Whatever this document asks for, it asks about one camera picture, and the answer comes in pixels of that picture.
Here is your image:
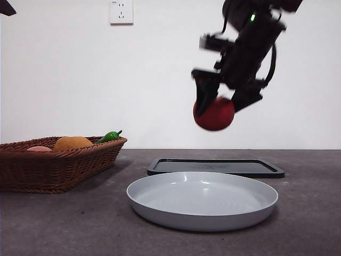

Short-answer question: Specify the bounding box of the grey round plate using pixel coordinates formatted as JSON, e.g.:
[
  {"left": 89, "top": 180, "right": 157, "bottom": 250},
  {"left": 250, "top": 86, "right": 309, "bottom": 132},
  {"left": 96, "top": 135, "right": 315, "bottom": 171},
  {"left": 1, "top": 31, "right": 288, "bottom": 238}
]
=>
[{"left": 126, "top": 171, "right": 279, "bottom": 232}]

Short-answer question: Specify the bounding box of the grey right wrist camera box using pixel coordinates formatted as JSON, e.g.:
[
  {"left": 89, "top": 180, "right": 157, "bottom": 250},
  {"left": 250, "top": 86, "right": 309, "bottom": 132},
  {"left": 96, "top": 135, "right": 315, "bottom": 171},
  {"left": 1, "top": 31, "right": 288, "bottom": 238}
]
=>
[{"left": 199, "top": 33, "right": 235, "bottom": 53}]

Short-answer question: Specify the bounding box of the black rectangular tray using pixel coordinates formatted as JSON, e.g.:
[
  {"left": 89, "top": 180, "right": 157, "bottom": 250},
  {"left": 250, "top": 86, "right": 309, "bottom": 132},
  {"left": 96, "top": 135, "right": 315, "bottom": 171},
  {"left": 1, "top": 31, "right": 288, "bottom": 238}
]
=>
[{"left": 147, "top": 158, "right": 285, "bottom": 179}]

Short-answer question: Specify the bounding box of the orange round fruit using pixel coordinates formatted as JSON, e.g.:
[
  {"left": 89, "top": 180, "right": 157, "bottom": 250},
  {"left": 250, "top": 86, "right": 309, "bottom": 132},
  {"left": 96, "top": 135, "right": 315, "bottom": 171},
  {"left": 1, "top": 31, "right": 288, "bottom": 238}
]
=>
[{"left": 53, "top": 136, "right": 94, "bottom": 152}]

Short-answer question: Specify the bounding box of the green chili pepper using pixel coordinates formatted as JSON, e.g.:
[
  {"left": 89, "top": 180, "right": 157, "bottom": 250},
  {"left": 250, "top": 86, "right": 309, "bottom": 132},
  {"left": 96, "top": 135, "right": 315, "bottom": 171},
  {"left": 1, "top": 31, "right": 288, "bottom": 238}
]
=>
[{"left": 94, "top": 130, "right": 123, "bottom": 145}]

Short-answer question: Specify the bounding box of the red tomato with green stem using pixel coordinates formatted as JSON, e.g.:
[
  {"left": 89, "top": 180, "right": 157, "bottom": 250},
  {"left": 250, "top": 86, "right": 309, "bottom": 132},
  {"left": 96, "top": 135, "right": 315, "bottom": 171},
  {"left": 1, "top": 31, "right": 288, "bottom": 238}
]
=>
[{"left": 193, "top": 97, "right": 236, "bottom": 132}]

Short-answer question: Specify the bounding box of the black flat cable loop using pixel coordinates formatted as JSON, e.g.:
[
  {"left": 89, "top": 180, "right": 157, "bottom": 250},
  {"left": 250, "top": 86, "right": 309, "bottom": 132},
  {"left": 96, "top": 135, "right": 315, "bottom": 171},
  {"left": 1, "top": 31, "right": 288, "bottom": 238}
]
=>
[{"left": 255, "top": 42, "right": 277, "bottom": 89}]

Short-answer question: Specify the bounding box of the brown wicker basket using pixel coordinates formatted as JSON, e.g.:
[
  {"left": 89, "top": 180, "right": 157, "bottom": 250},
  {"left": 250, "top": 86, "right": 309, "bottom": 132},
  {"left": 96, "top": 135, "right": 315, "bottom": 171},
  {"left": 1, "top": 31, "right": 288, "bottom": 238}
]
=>
[{"left": 0, "top": 136, "right": 128, "bottom": 195}]

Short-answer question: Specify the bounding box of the white wall socket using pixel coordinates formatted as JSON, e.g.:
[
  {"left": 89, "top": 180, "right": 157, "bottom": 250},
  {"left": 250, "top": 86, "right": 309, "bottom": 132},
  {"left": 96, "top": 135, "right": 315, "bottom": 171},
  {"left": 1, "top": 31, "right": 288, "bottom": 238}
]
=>
[{"left": 110, "top": 0, "right": 134, "bottom": 26}]

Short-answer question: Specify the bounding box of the pink round vegetable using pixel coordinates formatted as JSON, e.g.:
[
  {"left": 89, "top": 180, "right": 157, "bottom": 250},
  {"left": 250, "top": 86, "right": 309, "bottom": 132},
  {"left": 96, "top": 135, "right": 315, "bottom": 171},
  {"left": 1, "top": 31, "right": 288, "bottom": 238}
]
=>
[{"left": 26, "top": 146, "right": 53, "bottom": 153}]

